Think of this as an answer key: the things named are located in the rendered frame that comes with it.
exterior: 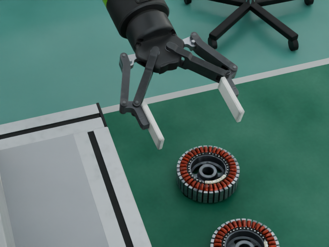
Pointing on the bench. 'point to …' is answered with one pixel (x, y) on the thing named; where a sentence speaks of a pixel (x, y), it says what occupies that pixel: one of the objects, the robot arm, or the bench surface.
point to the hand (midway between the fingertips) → (198, 124)
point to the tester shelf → (67, 183)
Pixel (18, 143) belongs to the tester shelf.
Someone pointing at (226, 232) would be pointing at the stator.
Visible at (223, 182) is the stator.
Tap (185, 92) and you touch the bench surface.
